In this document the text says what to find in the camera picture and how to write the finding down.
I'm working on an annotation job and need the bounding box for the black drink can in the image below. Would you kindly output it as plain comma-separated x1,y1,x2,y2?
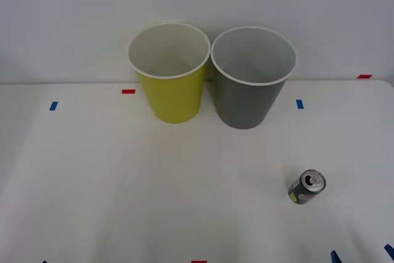
287,169,327,206

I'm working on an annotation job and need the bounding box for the grey plastic bin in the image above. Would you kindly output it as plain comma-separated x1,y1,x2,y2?
211,25,298,130

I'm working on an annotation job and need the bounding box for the yellow-green plastic bin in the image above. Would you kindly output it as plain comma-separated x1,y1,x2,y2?
127,22,212,124

